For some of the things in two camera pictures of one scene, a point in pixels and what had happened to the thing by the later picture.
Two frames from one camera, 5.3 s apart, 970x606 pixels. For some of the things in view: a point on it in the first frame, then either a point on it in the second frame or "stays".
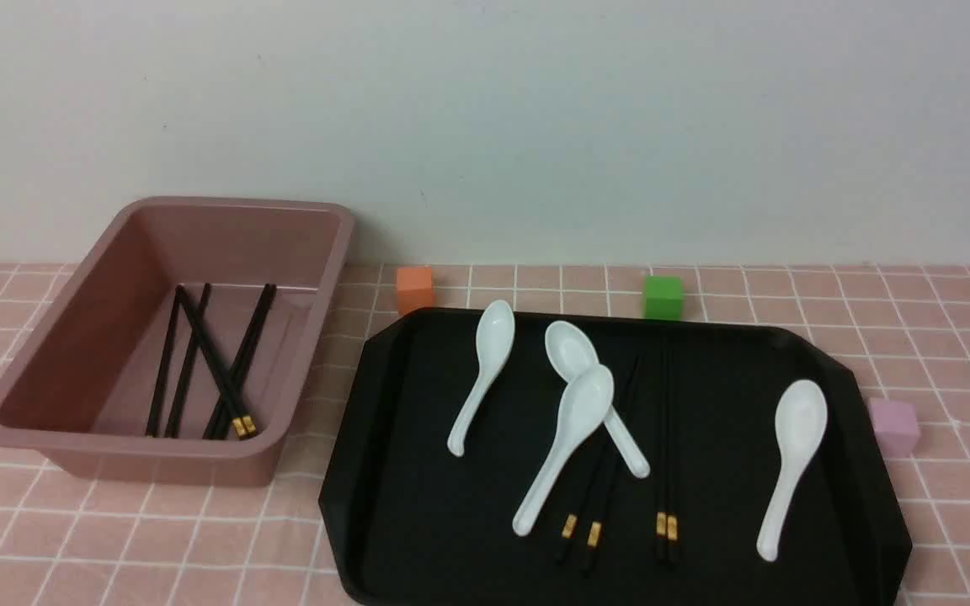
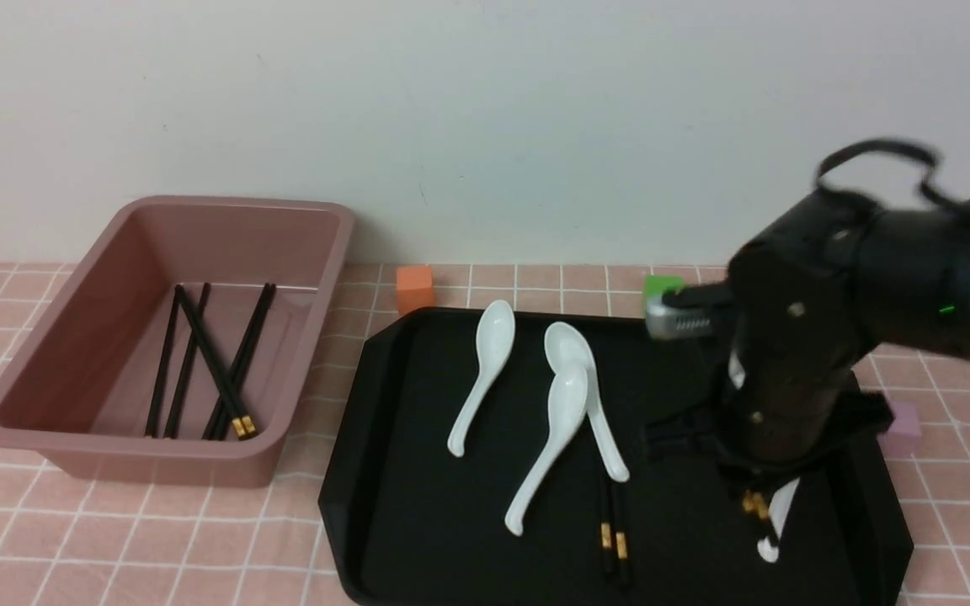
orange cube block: x=414 y=289 stays
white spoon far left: x=494 y=335 stays
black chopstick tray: x=672 y=510 → x=754 y=502
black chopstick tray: x=596 y=528 → x=620 y=536
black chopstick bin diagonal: x=243 y=427 stays
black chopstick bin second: x=174 y=422 stays
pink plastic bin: x=182 y=348 stays
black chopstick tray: x=662 y=510 → x=754 y=502
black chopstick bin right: x=237 y=363 stays
